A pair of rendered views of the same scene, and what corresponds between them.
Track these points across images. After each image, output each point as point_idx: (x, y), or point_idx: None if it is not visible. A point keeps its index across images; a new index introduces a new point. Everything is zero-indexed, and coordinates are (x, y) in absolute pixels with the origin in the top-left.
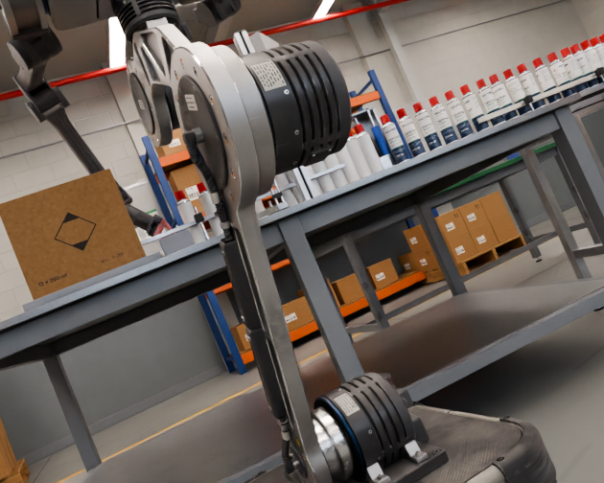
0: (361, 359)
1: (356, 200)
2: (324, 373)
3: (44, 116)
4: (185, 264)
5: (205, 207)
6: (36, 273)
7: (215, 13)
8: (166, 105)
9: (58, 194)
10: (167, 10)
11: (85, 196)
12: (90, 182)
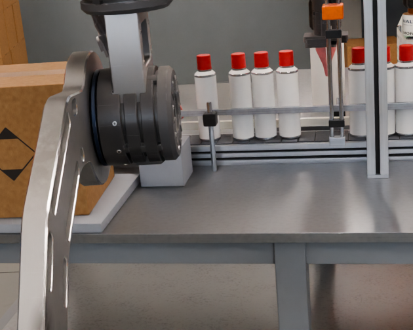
0: (398, 323)
1: (406, 249)
2: (346, 308)
3: None
4: (133, 243)
5: (231, 93)
6: None
7: None
8: (91, 168)
9: None
10: (142, 2)
11: (31, 113)
12: (41, 96)
